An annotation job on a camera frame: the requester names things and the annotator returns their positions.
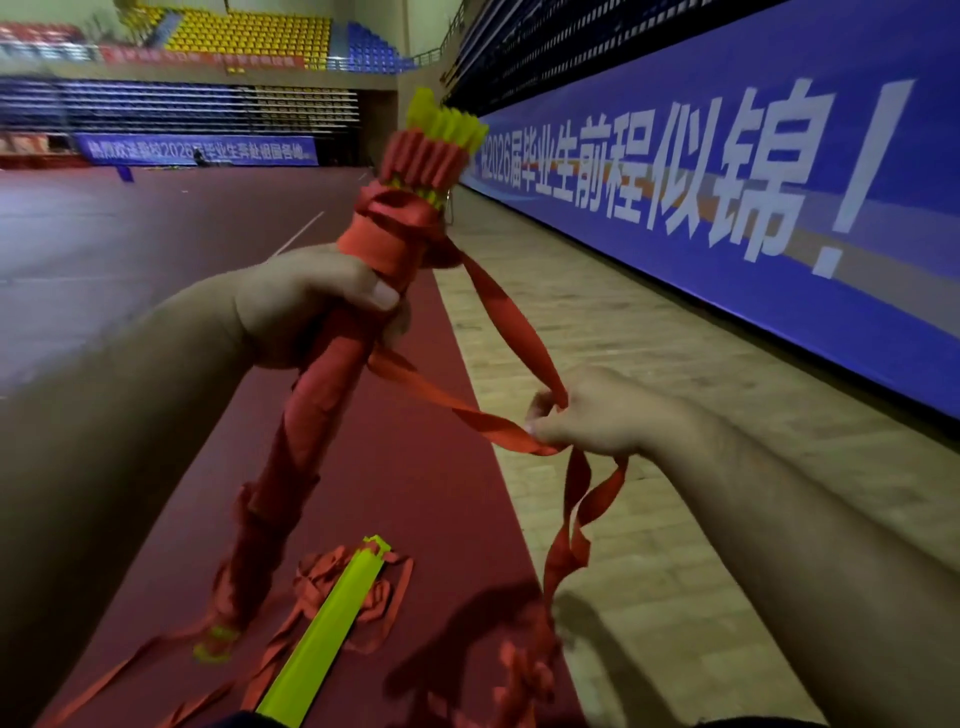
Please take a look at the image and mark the long red banner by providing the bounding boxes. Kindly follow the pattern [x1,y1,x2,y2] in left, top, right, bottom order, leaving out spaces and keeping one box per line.
[97,44,307,70]

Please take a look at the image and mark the blue stadium seats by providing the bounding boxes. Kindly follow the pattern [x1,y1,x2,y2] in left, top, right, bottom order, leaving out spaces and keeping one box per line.
[346,22,415,75]

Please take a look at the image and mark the low red barrier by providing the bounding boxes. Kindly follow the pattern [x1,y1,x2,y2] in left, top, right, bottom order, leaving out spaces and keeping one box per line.
[0,133,88,170]

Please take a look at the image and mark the yellow stadium seats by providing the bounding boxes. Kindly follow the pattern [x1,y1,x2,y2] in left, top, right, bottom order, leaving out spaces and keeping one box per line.
[119,5,333,70]

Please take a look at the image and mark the person's right forearm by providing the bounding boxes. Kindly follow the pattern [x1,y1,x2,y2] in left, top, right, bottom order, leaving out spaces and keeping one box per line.
[641,408,960,728]

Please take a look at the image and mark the person's left forearm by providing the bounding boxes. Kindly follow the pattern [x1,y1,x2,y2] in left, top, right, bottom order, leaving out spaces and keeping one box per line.
[0,273,253,728]

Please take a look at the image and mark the person's left hand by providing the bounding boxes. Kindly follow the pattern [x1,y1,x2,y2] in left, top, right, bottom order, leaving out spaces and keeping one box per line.
[232,243,412,370]

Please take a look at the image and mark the person's right hand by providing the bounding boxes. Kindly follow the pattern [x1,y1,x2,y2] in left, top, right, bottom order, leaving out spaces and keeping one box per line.
[524,365,676,460]

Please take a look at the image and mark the blue banner with white print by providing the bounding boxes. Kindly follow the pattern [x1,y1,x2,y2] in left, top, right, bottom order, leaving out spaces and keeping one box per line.
[196,136,320,168]
[73,133,198,165]

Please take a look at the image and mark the rows of bleacher seats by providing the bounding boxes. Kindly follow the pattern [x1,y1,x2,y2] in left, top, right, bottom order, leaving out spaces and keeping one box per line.
[0,78,361,136]

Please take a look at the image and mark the red stadium seats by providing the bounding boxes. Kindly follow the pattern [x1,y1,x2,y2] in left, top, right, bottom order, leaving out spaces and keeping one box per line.
[0,22,88,45]

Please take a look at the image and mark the dark retracted bleacher stand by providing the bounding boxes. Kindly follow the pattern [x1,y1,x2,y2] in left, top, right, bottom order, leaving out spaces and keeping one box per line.
[446,0,789,118]

